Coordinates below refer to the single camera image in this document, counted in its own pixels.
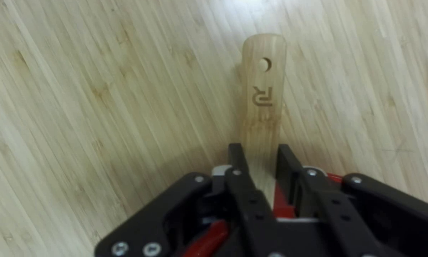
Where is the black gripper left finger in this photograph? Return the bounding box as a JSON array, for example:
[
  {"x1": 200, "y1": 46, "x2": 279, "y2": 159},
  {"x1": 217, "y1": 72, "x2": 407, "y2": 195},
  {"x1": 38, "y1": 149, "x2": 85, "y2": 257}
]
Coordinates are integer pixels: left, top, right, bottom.
[{"x1": 95, "y1": 142, "x2": 284, "y2": 257}]

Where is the wooden slotted spatula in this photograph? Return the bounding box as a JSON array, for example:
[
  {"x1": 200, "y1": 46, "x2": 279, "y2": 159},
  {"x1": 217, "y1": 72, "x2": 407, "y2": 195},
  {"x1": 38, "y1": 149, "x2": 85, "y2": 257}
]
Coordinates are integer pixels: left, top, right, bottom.
[{"x1": 242, "y1": 32, "x2": 289, "y2": 206}]

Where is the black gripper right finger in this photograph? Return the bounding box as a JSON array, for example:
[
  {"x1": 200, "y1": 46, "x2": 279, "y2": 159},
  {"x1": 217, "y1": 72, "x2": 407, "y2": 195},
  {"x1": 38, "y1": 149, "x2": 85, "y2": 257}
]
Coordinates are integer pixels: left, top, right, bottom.
[{"x1": 276, "y1": 143, "x2": 428, "y2": 257}]

